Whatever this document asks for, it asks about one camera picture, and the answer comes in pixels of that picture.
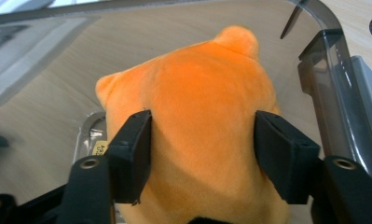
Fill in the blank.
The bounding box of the clear plastic packet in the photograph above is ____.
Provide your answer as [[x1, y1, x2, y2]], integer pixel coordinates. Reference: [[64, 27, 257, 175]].
[[72, 110, 112, 166]]

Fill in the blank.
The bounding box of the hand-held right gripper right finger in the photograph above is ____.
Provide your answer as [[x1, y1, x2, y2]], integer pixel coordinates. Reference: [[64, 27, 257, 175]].
[[254, 109, 322, 205]]

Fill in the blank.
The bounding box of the orange plush toy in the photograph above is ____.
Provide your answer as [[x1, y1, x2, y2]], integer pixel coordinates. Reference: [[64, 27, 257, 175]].
[[94, 24, 293, 224]]

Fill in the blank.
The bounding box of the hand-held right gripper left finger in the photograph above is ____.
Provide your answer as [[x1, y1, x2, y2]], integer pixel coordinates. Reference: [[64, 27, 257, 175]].
[[103, 108, 153, 207]]

